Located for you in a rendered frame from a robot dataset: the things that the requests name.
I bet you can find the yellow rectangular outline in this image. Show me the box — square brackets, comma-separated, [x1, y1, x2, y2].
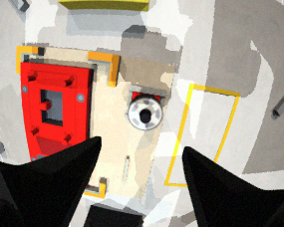
[164, 85, 240, 186]

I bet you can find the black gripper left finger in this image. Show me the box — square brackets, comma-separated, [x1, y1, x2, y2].
[0, 136, 102, 227]

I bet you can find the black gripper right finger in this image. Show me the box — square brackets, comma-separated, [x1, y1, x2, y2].
[181, 146, 284, 227]

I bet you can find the yellow rectangular block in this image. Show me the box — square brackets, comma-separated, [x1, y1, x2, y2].
[58, 0, 149, 11]

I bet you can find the black and grey wheel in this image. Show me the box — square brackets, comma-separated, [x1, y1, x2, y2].
[127, 94, 162, 130]

